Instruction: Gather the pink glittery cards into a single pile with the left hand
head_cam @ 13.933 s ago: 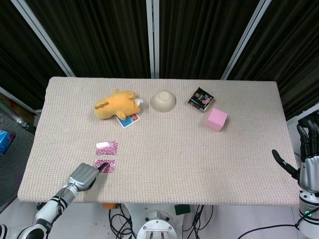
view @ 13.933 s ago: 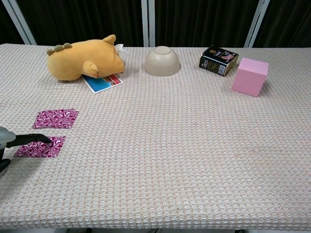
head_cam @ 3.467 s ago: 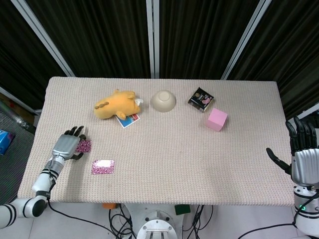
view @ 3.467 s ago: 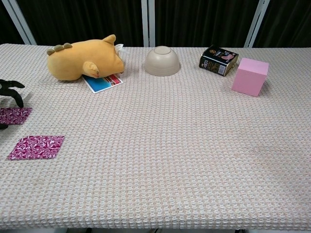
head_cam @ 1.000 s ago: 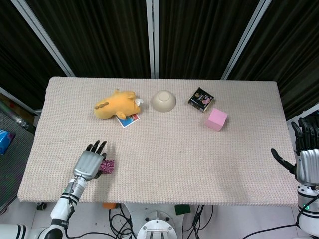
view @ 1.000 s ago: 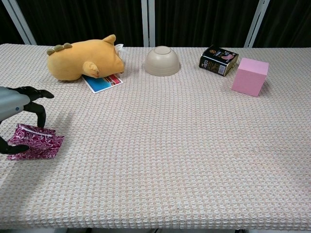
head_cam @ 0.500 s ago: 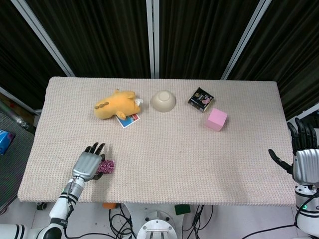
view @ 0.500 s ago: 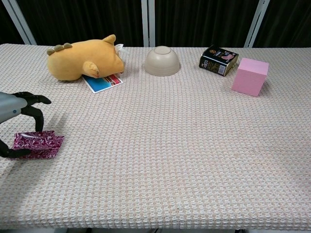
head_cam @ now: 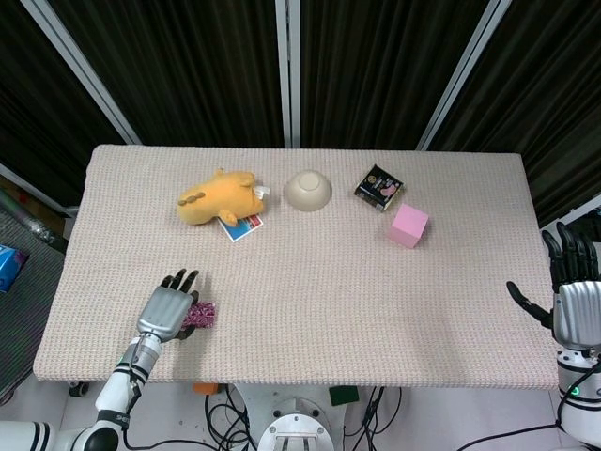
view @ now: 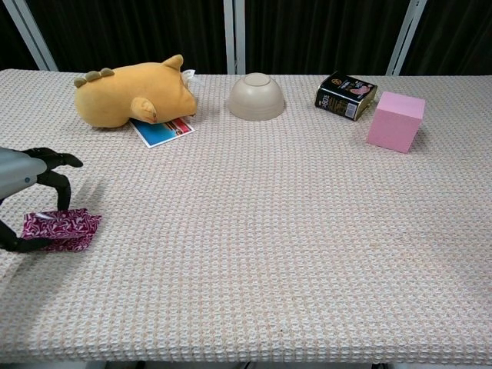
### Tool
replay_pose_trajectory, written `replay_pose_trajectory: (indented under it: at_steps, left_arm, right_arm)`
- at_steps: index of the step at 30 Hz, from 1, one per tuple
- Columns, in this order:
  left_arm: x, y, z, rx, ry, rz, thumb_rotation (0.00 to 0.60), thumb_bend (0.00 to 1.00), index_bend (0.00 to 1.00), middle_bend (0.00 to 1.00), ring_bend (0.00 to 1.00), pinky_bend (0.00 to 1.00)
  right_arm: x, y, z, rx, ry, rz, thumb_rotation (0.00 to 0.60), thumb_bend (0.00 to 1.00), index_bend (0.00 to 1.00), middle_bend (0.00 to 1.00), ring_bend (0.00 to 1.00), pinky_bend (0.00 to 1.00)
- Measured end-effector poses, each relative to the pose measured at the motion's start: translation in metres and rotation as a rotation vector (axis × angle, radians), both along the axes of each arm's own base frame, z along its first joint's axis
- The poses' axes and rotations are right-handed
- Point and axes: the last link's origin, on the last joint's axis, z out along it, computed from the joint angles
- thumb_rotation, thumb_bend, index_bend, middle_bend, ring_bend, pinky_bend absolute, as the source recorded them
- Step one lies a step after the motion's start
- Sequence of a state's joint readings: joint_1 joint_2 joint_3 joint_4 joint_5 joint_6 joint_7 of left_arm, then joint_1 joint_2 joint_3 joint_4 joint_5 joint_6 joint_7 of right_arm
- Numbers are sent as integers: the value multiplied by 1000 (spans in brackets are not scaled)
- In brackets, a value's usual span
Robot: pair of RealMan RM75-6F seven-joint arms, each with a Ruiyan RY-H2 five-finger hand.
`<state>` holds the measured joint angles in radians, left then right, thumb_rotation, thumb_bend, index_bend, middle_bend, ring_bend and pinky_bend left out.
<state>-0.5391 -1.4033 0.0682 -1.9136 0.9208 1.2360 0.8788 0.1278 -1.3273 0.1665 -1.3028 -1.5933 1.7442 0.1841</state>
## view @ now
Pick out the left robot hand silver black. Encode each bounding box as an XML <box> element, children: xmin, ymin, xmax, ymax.
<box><xmin>0</xmin><ymin>146</ymin><xmax>85</xmax><ymax>254</ymax></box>

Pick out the black pleated curtain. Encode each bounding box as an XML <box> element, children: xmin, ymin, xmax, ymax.
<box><xmin>28</xmin><ymin>0</ymin><xmax>228</xmax><ymax>74</ymax></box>
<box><xmin>401</xmin><ymin>0</ymin><xmax>492</xmax><ymax>76</ymax></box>
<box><xmin>244</xmin><ymin>0</ymin><xmax>411</xmax><ymax>76</ymax></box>
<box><xmin>0</xmin><ymin>15</ymin><xmax>39</xmax><ymax>72</ymax></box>

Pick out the yellow plush toy animal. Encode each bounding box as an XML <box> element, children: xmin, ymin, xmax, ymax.
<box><xmin>73</xmin><ymin>54</ymin><xmax>199</xmax><ymax>129</ymax></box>

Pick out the blue red postcard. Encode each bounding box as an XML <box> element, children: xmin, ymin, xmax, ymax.
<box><xmin>130</xmin><ymin>117</ymin><xmax>196</xmax><ymax>149</ymax></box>

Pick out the beige waffle tablecloth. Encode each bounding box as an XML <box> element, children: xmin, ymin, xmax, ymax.
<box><xmin>0</xmin><ymin>68</ymin><xmax>492</xmax><ymax>364</ymax></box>

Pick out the beige upturned bowl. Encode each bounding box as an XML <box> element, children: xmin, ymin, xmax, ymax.
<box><xmin>229</xmin><ymin>72</ymin><xmax>285</xmax><ymax>121</ymax></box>

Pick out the black tin can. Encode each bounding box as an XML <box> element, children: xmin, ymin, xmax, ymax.
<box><xmin>314</xmin><ymin>71</ymin><xmax>378</xmax><ymax>121</ymax></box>

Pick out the pink cube block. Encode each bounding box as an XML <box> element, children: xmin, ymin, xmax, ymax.
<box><xmin>365</xmin><ymin>91</ymin><xmax>426</xmax><ymax>155</ymax></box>

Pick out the white metal frame post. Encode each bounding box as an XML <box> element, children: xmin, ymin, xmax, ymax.
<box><xmin>386</xmin><ymin>0</ymin><xmax>424</xmax><ymax>76</ymax></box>
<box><xmin>0</xmin><ymin>0</ymin><xmax>58</xmax><ymax>71</ymax></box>
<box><xmin>224</xmin><ymin>0</ymin><xmax>246</xmax><ymax>75</ymax></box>

